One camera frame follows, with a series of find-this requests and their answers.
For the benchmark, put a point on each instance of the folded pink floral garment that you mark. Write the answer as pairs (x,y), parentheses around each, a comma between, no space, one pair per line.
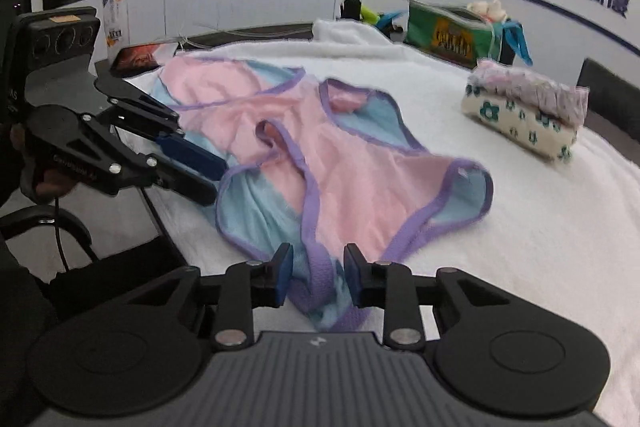
(525,89)

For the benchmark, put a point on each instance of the black office chair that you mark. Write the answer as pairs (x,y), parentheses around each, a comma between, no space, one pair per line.
(610,92)

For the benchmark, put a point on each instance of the white towel blanket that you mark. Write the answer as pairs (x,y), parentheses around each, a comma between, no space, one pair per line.
(525,232)

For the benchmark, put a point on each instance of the cream cloth in bag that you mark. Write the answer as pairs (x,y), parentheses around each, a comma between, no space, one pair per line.
(487,9)

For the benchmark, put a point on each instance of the smartphone with lit screen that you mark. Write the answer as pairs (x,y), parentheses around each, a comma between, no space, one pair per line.
(140,58)

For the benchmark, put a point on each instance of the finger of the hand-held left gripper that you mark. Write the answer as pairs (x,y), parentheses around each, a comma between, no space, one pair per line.
(190,189)
(195,157)

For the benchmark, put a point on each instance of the folded cream green-flower garment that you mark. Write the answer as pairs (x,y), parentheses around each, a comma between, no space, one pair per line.
(520,132)

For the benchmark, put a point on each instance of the clear water bottle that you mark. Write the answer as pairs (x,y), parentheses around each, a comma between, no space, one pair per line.
(116,22)

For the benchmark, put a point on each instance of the pink and blue garment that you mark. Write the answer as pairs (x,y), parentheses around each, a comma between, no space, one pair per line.
(360,167)

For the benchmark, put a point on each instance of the green zip bag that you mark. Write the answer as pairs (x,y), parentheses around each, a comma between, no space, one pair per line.
(450,39)

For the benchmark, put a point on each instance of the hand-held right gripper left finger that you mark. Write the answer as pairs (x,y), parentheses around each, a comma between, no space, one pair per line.
(286,264)

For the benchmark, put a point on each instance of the person's left hand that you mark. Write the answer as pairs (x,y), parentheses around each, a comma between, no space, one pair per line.
(50,184)

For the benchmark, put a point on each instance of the black walkie-talkie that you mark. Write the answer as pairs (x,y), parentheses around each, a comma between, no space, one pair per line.
(351,7)

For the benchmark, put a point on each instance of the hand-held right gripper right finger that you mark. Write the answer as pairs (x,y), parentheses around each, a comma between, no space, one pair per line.
(350,264)

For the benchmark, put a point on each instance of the yellow-green cloth item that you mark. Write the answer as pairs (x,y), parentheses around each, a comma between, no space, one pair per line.
(371,13)

